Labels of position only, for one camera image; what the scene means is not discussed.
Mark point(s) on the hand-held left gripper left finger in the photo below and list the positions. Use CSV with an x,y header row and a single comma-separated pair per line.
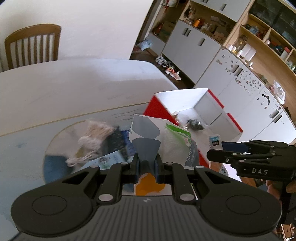
x,y
137,166

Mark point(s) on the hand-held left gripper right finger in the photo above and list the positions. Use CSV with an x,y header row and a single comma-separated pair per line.
x,y
158,166

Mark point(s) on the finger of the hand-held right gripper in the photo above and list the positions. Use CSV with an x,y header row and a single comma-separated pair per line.
x,y
231,146
219,155

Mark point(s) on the white grey snack bag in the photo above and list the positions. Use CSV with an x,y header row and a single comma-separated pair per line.
x,y
171,143

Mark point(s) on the small teal box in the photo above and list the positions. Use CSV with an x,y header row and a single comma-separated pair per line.
x,y
108,160

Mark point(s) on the red cardboard box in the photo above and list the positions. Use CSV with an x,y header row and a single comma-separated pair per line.
x,y
157,109

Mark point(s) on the person's right forearm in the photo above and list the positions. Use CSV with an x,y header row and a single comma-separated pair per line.
x,y
272,188

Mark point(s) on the white marble desktop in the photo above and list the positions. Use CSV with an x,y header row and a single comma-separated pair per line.
x,y
69,88

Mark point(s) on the crumpled dark foil wrapper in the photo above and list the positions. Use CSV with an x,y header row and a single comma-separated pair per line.
x,y
195,124

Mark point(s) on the white sticker-covered cabinet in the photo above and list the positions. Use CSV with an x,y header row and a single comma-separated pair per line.
x,y
242,97

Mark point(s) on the bag of white beads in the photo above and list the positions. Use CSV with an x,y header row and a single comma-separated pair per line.
x,y
97,134

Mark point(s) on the crumpled white plastic bag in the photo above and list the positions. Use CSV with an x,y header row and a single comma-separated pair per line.
x,y
278,91

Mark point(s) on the navy cloth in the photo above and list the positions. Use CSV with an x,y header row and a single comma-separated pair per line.
x,y
55,166

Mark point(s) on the white plastic containers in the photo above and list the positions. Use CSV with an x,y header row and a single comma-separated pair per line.
x,y
248,52

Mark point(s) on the row of sneakers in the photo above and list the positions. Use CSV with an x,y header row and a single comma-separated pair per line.
x,y
168,67

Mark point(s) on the grey two-door cabinet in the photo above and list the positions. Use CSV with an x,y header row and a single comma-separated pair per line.
x,y
189,48

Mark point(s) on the wooden shelf unit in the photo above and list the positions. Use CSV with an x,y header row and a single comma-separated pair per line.
x,y
261,27

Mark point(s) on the blue white plastic bag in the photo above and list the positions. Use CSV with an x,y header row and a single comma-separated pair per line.
x,y
145,44

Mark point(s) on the orange bottle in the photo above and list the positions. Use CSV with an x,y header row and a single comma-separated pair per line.
x,y
196,22

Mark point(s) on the green cardboard box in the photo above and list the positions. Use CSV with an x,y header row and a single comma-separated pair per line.
x,y
167,30

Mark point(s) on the red toy figure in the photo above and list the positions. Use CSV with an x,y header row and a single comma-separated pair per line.
x,y
157,28

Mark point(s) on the wooden chair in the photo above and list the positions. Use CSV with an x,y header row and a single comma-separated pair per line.
x,y
32,30

